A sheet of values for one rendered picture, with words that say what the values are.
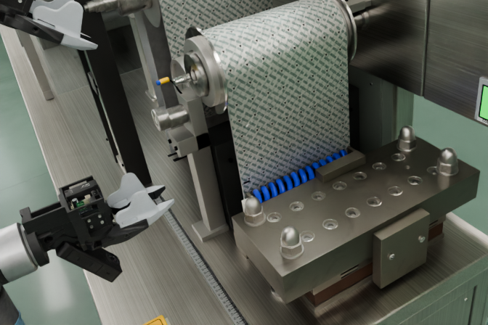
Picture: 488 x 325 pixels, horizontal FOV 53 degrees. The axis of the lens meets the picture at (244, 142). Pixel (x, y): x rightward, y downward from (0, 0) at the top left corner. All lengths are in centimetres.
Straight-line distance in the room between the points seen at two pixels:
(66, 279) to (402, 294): 178
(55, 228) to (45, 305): 159
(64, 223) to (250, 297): 33
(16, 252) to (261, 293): 40
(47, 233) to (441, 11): 67
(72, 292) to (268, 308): 157
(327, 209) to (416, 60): 29
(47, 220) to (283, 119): 40
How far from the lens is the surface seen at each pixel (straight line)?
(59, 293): 236
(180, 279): 93
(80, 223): 73
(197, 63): 76
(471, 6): 78
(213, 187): 93
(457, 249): 95
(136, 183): 80
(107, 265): 80
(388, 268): 84
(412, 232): 82
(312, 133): 88
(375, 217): 80
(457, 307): 100
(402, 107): 123
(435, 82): 86
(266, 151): 84
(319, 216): 80
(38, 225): 74
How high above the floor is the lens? 157
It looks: 32 degrees down
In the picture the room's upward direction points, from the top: 9 degrees counter-clockwise
